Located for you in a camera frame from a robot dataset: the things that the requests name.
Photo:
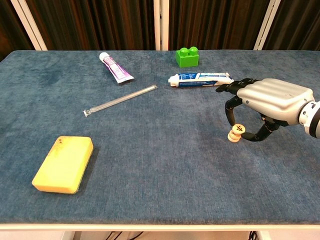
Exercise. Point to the white frame post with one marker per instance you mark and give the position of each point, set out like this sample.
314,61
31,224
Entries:
161,25
266,25
30,25

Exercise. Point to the white table frame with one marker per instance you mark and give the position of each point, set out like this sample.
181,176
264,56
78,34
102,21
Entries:
160,227

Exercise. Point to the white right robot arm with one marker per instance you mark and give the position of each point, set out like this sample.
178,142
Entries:
313,118

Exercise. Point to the clear wrapped straw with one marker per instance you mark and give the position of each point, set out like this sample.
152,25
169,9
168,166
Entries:
120,100

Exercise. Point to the blue velvet table cover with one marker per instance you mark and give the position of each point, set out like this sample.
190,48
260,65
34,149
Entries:
160,175

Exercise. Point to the green toy building block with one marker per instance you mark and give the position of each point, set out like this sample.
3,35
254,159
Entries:
187,59

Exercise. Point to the blue white toothpaste tube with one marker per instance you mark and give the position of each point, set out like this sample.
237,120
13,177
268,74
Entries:
202,79

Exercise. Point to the wooden chess disc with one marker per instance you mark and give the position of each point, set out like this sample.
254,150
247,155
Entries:
233,140
234,135
238,128

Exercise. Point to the yellow rectangular sponge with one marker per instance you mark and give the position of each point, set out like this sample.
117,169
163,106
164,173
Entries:
62,165

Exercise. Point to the purple white cream tube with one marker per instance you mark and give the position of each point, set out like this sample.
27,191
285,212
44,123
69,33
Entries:
115,68

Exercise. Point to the dark brown curtain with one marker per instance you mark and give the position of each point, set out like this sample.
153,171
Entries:
100,22

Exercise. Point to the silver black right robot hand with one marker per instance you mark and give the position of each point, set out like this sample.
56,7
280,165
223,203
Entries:
275,96

